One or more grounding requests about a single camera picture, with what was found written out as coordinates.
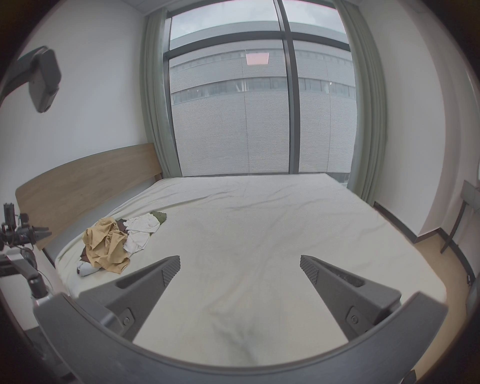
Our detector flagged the bed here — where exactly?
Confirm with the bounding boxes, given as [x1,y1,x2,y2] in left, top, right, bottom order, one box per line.
[15,143,448,368]

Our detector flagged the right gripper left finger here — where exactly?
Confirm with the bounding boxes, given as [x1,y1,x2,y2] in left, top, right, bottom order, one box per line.
[77,256,181,343]

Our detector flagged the brown garment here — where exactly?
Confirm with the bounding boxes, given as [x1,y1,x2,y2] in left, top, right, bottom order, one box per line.
[80,219,129,264]

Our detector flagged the window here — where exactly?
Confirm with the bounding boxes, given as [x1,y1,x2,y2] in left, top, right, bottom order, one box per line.
[163,0,356,184]

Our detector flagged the tan shorts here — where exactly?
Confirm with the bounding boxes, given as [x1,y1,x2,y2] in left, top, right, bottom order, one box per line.
[82,217,131,274]

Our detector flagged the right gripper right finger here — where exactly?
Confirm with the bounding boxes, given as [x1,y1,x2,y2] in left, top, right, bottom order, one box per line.
[300,255,403,343]

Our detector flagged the grey-green curtain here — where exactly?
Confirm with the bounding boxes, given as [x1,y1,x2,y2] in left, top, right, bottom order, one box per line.
[140,7,183,179]
[334,0,388,206]

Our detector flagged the small white garment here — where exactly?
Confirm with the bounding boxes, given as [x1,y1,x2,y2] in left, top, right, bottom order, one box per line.
[77,260,102,277]

